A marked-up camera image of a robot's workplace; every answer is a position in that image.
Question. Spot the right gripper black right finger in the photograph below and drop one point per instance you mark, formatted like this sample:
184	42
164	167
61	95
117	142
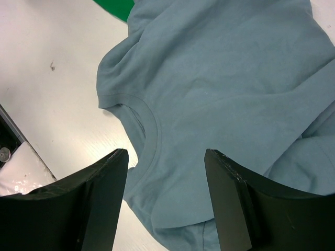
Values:
253	212

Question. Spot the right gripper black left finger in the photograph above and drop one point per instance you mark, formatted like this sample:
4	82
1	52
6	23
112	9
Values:
78	212

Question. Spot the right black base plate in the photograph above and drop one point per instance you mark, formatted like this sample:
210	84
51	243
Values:
10	138

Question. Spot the green t-shirt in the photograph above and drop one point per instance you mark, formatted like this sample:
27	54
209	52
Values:
117	8

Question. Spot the blue-grey t-shirt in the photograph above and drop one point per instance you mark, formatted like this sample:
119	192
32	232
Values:
251	79

